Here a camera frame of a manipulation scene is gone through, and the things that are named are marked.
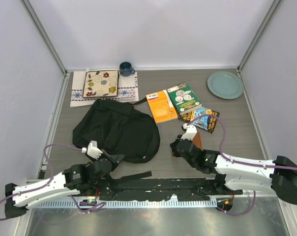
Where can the round teal plate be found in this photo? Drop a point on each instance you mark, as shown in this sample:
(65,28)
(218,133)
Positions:
(225,85)

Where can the green paperback book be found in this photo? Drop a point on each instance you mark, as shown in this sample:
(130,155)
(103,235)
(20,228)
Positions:
(183,98)

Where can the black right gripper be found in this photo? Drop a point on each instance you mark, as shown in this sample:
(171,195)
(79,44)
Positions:
(175,153)

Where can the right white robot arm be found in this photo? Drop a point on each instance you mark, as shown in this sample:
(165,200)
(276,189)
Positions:
(277,176)

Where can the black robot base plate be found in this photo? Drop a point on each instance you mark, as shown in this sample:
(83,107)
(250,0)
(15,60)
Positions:
(158,189)

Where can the brown leather wallet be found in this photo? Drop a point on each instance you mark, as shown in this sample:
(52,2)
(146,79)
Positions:
(197,141)

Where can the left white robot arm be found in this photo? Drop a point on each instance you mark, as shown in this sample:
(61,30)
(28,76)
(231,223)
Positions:
(77,179)

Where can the black fabric backpack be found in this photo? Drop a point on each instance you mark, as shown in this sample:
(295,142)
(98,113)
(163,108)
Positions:
(119,128)

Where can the white patterned placemat cloth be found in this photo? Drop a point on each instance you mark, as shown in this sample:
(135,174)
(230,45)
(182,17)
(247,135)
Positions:
(127,90)

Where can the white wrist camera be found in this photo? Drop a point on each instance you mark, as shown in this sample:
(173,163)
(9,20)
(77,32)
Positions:
(190,132)
(92,151)

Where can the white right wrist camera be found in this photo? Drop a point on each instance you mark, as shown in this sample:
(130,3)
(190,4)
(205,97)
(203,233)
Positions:
(190,132)

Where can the white slotted cable duct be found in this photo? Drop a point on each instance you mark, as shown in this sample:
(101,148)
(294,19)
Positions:
(172,203)

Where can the black comic cover book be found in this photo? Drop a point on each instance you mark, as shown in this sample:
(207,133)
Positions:
(206,123)

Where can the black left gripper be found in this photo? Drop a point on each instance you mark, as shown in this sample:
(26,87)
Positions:
(116,159)

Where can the square floral ceramic plate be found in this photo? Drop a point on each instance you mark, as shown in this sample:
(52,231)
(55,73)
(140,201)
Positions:
(101,83)

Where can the blue ceramic mug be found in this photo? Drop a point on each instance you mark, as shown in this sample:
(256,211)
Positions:
(126,69)

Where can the orange paperback book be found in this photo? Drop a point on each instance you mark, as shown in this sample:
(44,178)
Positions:
(161,106)

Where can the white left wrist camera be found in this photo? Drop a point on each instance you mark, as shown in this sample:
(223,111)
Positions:
(92,151)

